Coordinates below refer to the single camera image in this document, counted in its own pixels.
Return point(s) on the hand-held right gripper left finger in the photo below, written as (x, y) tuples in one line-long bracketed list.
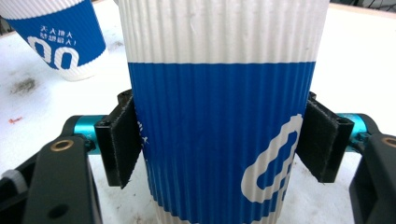
[(121, 140)]

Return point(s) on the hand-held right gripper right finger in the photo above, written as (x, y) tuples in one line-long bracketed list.
[(323, 140)]

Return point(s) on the blue white paper cup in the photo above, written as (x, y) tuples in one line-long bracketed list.
[(218, 124), (62, 37)]

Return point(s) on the white table mat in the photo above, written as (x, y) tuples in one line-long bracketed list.
[(358, 62)]

